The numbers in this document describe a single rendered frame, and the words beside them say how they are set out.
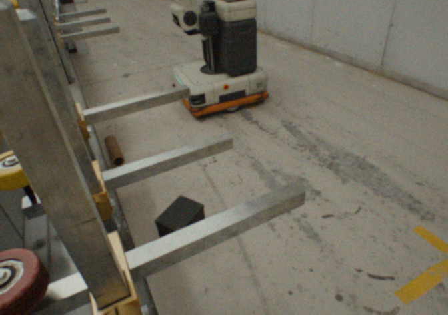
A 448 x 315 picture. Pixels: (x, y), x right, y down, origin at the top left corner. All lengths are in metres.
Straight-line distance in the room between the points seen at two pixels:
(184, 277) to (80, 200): 1.17
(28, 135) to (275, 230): 1.40
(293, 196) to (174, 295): 0.98
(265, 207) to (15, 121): 0.35
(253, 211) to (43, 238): 0.57
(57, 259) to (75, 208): 0.53
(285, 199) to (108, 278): 0.28
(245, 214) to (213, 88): 1.95
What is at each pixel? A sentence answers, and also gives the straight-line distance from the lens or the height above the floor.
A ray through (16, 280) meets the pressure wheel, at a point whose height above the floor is 0.91.
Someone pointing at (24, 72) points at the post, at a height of 1.13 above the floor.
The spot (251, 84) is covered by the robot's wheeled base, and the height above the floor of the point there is 0.22.
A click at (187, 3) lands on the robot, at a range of 2.37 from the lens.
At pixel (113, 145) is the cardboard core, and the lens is 2.21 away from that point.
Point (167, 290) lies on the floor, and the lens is 1.43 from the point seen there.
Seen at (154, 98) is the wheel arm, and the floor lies 0.84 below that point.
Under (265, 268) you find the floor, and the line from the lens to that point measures 1.45.
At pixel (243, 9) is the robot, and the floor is 0.76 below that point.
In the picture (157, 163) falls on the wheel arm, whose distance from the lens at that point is 0.66.
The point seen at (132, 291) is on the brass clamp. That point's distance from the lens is 0.42.
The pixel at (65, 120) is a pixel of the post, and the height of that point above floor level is 0.98.
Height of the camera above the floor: 1.20
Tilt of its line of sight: 34 degrees down
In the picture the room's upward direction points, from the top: 4 degrees counter-clockwise
